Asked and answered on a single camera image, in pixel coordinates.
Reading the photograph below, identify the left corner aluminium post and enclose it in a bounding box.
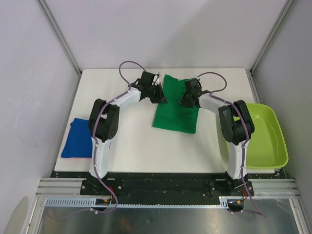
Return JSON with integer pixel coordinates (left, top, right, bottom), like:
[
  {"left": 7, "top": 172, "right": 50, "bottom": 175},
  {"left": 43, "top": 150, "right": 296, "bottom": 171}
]
[{"left": 36, "top": 0, "right": 82, "bottom": 75}]

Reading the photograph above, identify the green t shirt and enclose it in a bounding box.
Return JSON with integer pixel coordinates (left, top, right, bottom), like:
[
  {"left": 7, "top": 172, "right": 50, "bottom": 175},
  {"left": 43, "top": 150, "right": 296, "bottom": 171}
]
[{"left": 152, "top": 75, "right": 199, "bottom": 134}]

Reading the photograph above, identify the grey slotted cable duct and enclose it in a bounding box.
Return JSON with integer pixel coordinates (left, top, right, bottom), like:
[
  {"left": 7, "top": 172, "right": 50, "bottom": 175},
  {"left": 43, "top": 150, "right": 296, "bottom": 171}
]
[{"left": 45, "top": 196, "right": 243, "bottom": 209}]

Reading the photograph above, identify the aluminium frame rail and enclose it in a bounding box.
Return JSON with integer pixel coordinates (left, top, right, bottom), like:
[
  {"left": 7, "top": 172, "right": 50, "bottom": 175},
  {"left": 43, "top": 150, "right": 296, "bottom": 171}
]
[{"left": 36, "top": 178, "right": 301, "bottom": 199}]

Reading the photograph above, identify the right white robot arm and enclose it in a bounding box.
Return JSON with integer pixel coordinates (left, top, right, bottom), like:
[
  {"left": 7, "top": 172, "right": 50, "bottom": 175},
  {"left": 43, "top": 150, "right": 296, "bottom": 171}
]
[{"left": 180, "top": 78, "right": 255, "bottom": 196}]

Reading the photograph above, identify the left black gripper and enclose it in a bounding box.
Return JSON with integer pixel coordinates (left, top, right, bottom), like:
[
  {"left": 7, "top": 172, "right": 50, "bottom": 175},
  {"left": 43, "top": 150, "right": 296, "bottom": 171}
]
[{"left": 147, "top": 82, "right": 167, "bottom": 104}]

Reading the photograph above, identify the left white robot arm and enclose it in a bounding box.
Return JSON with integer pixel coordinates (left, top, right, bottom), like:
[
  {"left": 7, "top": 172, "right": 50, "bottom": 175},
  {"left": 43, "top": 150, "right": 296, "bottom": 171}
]
[{"left": 88, "top": 71, "right": 168, "bottom": 195}]

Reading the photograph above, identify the corner aluminium post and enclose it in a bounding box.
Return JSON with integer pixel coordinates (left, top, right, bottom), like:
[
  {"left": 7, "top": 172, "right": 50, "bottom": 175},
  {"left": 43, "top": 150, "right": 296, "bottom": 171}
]
[
  {"left": 250, "top": 0, "right": 300, "bottom": 74},
  {"left": 36, "top": 0, "right": 82, "bottom": 75}
]

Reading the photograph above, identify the blue t shirt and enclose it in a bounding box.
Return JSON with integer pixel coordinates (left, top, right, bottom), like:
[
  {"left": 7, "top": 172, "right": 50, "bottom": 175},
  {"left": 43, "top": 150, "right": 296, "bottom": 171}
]
[{"left": 61, "top": 118, "right": 94, "bottom": 158}]

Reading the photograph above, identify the right corner aluminium post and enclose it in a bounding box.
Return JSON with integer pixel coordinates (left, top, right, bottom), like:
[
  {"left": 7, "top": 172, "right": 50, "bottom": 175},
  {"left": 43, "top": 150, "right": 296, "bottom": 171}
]
[{"left": 250, "top": 0, "right": 300, "bottom": 74}]

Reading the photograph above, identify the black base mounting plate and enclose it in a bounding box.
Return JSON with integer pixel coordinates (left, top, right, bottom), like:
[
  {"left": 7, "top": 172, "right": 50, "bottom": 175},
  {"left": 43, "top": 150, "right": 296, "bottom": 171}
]
[{"left": 80, "top": 172, "right": 254, "bottom": 196}]

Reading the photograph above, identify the lime green plastic bin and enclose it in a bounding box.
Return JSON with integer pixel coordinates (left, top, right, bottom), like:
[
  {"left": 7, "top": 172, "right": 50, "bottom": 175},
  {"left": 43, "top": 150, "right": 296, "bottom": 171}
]
[{"left": 246, "top": 103, "right": 289, "bottom": 170}]

